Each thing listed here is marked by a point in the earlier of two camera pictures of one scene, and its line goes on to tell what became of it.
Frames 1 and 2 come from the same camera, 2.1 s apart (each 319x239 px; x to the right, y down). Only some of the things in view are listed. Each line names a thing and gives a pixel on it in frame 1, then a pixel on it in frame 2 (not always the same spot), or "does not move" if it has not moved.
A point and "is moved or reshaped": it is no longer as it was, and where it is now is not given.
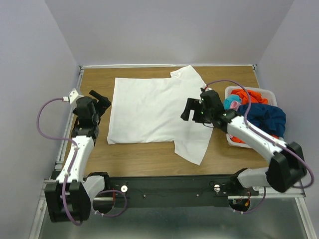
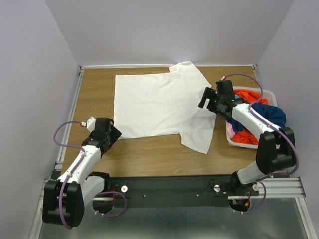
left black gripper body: (101, 105) to (91, 136)
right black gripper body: (208, 115) to (220, 100)
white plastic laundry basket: (272, 98) does not move
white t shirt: (150, 110) is moved or reshaped
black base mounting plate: (181, 191) does not move
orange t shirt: (255, 98) does not move
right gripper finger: (195, 105) to (211, 94)
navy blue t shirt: (271, 119) does not move
